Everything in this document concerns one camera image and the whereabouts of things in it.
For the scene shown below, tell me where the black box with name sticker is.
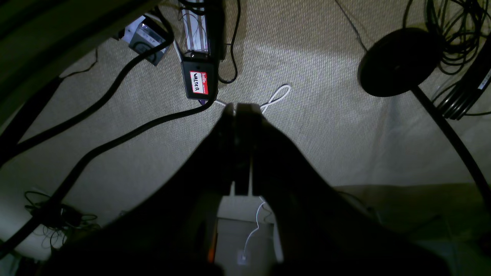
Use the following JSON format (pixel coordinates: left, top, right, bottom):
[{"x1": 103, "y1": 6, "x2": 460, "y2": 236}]
[{"x1": 181, "y1": 57, "x2": 219, "y2": 101}]

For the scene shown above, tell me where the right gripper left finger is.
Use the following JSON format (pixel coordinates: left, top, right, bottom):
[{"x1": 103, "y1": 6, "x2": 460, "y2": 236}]
[{"x1": 50, "y1": 104, "x2": 234, "y2": 276}]

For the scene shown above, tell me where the white thin cable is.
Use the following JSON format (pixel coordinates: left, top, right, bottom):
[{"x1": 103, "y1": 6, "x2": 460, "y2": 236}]
[{"x1": 215, "y1": 84, "x2": 292, "y2": 114}]

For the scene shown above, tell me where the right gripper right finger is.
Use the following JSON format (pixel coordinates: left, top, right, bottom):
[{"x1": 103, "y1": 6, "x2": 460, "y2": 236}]
[{"x1": 237, "y1": 103, "x2": 451, "y2": 276}]

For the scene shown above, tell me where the thick black cable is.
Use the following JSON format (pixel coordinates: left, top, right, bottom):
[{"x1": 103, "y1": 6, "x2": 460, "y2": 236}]
[{"x1": 0, "y1": 8, "x2": 215, "y2": 257}]

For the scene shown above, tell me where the coiled black cable bundle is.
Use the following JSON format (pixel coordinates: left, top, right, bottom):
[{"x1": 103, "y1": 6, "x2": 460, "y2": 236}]
[{"x1": 403, "y1": 0, "x2": 491, "y2": 120}]

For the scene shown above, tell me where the round black stand base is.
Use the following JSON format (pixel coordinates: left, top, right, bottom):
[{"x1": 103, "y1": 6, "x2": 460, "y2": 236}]
[{"x1": 357, "y1": 27, "x2": 443, "y2": 97}]

